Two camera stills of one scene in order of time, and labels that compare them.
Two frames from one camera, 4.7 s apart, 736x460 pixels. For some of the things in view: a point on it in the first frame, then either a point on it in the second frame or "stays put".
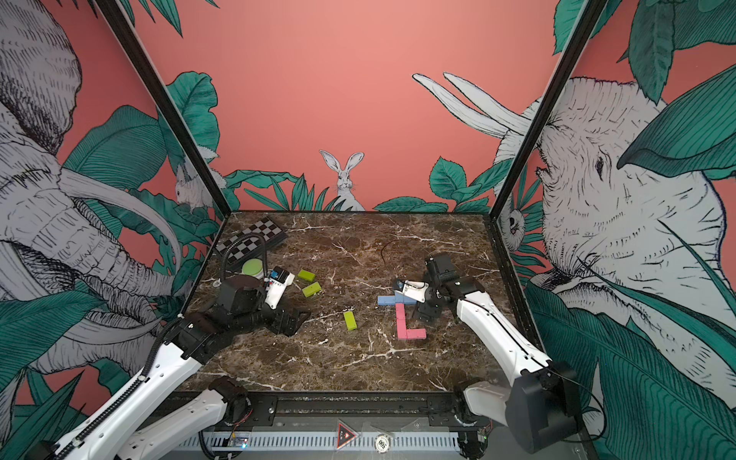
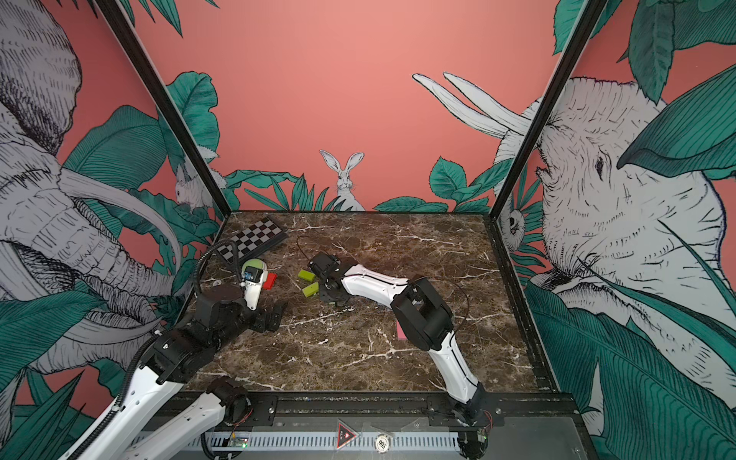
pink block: [402, 331] stays put
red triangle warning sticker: [344, 436] stays put
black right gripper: [426, 312] to [324, 296]
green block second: [311, 289] stays put
